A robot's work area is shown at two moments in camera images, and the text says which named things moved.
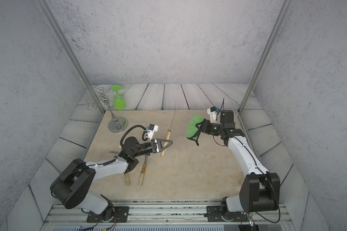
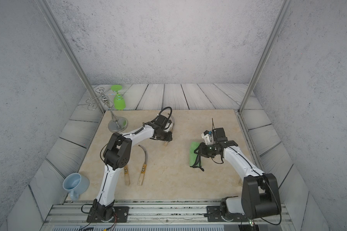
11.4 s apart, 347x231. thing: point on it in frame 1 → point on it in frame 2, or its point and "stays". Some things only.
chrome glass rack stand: [116, 124] stays
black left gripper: [152, 146] → [168, 139]
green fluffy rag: [192, 129] → [193, 156]
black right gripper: [206, 129] → [202, 151]
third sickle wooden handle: [127, 178] stays
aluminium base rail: [166, 216] stays
